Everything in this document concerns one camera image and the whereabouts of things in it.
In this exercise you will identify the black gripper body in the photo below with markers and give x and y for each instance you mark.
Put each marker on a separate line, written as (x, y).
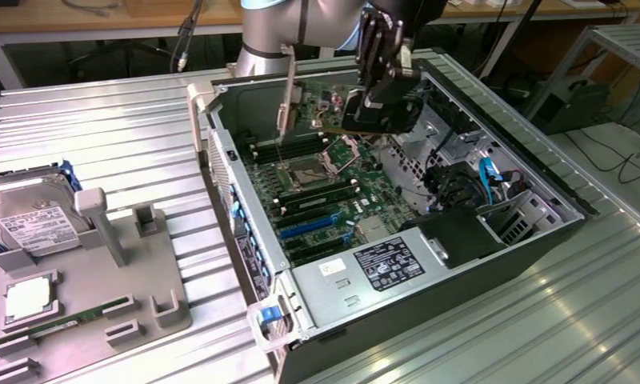
(411, 12)

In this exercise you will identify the green graphics card black cooler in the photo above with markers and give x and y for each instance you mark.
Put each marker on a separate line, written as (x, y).
(320, 116)

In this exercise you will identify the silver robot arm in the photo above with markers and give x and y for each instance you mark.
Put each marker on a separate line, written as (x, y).
(266, 32)

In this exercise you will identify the silver drive cage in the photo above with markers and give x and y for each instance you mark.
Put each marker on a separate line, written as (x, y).
(416, 148)

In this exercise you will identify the silver socket cover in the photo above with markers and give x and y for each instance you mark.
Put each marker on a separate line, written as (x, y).
(325, 151)

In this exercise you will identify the black RAM slot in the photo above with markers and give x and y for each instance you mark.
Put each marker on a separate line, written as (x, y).
(298, 144)
(317, 205)
(298, 154)
(309, 189)
(312, 194)
(298, 138)
(314, 200)
(298, 149)

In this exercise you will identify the CPU socket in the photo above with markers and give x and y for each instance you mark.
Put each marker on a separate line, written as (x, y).
(305, 174)

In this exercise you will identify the green motherboard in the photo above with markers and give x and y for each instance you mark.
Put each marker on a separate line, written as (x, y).
(373, 200)

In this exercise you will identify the black box device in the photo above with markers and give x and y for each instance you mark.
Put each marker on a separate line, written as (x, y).
(576, 104)

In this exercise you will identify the silver chipset heatsink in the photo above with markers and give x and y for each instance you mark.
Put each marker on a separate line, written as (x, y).
(376, 229)

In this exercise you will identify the black expansion slot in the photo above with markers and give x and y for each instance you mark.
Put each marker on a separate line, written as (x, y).
(317, 254)
(314, 245)
(309, 214)

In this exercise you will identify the black plastic shroud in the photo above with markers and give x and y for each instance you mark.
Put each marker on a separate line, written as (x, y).
(453, 236)

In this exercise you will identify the perforated metal disk bay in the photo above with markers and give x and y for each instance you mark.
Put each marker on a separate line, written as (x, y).
(517, 224)

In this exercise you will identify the white table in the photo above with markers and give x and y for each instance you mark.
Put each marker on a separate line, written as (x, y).
(592, 160)

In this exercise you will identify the metal slat side table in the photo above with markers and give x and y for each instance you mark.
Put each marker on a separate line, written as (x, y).
(629, 44)

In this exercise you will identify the black power supply label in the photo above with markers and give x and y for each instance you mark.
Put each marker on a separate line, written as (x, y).
(387, 264)

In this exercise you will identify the black chair base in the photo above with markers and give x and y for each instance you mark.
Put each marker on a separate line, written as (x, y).
(133, 50)

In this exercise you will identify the white power supply sticker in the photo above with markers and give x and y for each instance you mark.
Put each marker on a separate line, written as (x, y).
(333, 267)

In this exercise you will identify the silver power supply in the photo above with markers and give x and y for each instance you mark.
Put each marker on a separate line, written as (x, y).
(331, 288)

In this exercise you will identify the open black PC case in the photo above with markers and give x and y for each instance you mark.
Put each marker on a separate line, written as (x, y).
(459, 304)

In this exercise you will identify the blue case latch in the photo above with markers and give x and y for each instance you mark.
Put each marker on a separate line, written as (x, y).
(269, 314)

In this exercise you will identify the blue disk caddy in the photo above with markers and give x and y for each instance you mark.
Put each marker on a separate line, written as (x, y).
(70, 178)

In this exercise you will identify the silver hard disk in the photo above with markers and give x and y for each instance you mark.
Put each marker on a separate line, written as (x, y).
(32, 224)

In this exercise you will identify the grey parts rack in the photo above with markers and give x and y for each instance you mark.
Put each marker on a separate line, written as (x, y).
(85, 288)

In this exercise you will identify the green RAM stick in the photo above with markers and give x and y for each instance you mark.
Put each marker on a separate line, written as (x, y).
(69, 320)

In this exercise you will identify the silver CPU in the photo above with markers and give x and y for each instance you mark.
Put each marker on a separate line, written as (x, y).
(29, 298)

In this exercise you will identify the wooden desk white frame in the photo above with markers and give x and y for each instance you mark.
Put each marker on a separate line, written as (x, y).
(85, 20)

